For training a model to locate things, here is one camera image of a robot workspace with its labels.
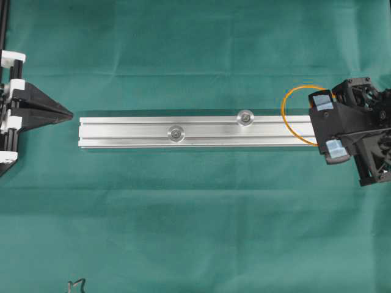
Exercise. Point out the black wire clip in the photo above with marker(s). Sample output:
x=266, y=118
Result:
x=80, y=283

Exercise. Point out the silver pulley shaft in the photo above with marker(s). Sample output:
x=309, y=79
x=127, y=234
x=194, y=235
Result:
x=245, y=117
x=176, y=133

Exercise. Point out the lower silver pulley shaft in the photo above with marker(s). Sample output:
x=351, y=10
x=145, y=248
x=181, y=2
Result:
x=176, y=133

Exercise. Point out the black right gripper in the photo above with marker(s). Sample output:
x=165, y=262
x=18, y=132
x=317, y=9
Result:
x=352, y=121

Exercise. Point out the silver aluminium extrusion rail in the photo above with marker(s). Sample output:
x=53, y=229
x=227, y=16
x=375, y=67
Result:
x=200, y=131

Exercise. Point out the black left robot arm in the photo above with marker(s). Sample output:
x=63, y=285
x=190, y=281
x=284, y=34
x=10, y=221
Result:
x=23, y=106

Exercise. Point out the upper silver pulley shaft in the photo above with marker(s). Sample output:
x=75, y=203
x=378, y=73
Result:
x=245, y=117

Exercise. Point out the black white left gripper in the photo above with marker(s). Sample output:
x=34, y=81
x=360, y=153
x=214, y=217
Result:
x=47, y=112

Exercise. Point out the green table cloth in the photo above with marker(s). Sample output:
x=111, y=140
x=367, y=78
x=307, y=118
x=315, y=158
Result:
x=191, y=219

